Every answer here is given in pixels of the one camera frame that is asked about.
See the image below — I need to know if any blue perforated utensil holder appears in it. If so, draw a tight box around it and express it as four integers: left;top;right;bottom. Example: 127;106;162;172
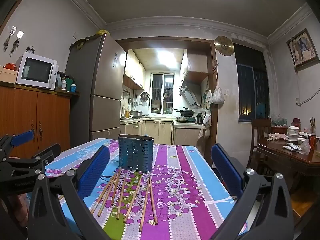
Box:
118;134;154;173

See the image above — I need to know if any dark wooden dining table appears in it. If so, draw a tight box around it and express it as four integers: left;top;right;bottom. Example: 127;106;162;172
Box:
257;138;319;193

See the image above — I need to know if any hanging towel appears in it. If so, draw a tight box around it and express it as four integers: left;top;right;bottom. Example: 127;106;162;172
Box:
199;113;212;140

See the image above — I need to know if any dark window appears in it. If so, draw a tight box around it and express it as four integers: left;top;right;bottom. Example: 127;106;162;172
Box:
234;44;270;122

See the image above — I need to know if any stack of white bowls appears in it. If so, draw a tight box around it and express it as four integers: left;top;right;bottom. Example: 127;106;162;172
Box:
287;126;300;141

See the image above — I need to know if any black wok on stove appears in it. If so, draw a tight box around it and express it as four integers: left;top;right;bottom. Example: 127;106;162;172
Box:
172;107;195;117

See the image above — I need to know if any electric kettle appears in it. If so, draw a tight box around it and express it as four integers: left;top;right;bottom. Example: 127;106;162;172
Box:
195;112;203;125

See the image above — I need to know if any wooden chair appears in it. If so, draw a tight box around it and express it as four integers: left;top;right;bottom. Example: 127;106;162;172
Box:
247;118;271;167

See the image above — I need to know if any framed elephant picture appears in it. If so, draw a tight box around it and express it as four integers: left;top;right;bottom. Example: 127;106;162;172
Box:
287;28;319;72

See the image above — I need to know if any alarm clock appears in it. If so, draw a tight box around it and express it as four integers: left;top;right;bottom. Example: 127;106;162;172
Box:
25;46;35;54

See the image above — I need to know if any range hood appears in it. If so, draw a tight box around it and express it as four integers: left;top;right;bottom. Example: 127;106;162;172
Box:
180;82;202;107

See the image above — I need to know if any white medicine bottle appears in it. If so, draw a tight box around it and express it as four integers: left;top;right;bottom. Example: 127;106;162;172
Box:
61;80;67;90

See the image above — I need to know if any orange wooden cabinet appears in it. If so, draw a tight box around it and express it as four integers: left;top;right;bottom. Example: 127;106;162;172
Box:
1;82;80;158

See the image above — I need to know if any kitchen window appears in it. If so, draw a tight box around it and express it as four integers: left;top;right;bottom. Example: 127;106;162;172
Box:
150;73;175;114

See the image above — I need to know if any green container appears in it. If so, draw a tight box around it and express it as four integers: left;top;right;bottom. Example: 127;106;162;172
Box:
65;78;73;92

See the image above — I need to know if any hanging white plastic bag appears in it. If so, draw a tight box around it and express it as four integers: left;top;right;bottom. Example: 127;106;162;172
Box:
211;85;225;105

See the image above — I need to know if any brown refrigerator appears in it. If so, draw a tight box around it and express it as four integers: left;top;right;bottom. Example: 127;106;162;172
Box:
65;34;126;146

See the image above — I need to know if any round gold wall clock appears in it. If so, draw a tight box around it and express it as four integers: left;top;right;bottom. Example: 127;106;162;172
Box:
214;36;234;56

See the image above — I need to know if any floral striped tablecloth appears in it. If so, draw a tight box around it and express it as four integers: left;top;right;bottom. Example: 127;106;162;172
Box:
46;139;235;239

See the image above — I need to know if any blue lidded cup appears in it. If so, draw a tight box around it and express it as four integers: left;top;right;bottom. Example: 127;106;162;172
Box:
70;83;76;93

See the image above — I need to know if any white microwave oven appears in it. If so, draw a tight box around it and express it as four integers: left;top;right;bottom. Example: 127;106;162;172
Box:
16;53;59;90

